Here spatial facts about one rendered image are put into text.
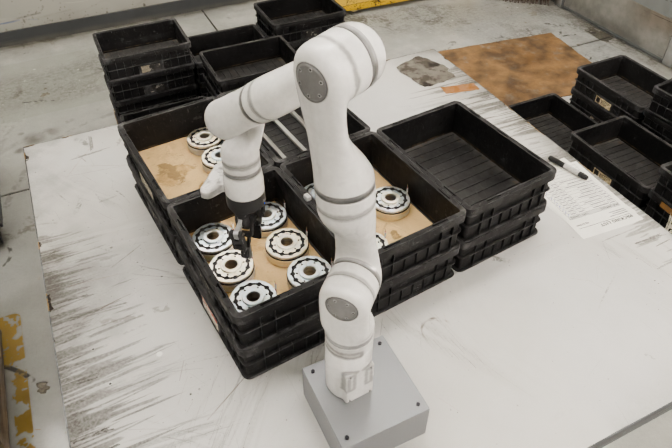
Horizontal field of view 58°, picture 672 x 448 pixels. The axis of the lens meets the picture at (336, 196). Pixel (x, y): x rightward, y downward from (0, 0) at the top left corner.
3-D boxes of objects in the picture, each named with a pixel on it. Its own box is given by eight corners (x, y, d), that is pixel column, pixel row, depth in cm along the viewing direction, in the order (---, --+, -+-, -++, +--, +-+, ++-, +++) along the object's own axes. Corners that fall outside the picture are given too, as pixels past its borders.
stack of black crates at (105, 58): (189, 96, 331) (175, 17, 301) (205, 124, 310) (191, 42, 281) (114, 113, 317) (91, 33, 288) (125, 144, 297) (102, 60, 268)
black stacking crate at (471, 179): (548, 205, 162) (558, 172, 155) (463, 247, 151) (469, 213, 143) (452, 133, 188) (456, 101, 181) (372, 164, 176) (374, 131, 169)
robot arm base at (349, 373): (379, 386, 123) (383, 336, 111) (339, 407, 120) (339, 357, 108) (356, 351, 129) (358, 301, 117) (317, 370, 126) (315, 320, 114)
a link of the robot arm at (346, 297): (367, 300, 97) (364, 361, 109) (385, 259, 104) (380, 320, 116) (314, 285, 100) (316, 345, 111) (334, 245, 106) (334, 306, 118)
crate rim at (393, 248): (468, 219, 144) (469, 212, 143) (362, 269, 132) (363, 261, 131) (373, 136, 170) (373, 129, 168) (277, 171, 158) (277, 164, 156)
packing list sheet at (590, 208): (648, 218, 175) (649, 216, 175) (586, 242, 167) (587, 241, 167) (568, 155, 197) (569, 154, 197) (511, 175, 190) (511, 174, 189)
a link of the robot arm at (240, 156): (251, 147, 117) (215, 168, 112) (244, 77, 107) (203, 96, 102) (276, 163, 114) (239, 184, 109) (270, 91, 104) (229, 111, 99)
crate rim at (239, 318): (362, 269, 132) (363, 261, 131) (236, 328, 120) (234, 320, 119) (277, 171, 158) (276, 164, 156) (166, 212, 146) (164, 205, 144)
